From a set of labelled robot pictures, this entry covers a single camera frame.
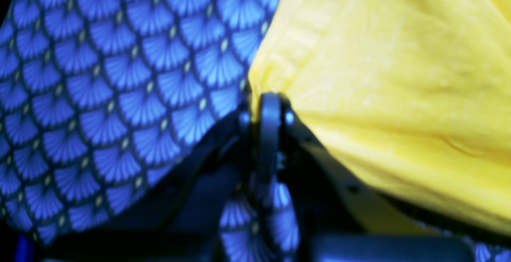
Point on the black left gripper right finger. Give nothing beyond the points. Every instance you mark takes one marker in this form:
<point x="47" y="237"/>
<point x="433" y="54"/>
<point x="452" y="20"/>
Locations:
<point x="340" y="218"/>

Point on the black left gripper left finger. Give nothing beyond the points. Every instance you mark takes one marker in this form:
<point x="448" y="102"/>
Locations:
<point x="178" y="220"/>

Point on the blue fan-pattern tablecloth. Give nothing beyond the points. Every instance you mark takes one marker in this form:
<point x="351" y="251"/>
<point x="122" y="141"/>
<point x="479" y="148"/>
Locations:
<point x="100" y="99"/>

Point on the yellow T-shirt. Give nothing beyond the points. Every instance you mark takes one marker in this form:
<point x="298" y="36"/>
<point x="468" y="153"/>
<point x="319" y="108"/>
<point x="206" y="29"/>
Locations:
<point x="414" y="96"/>

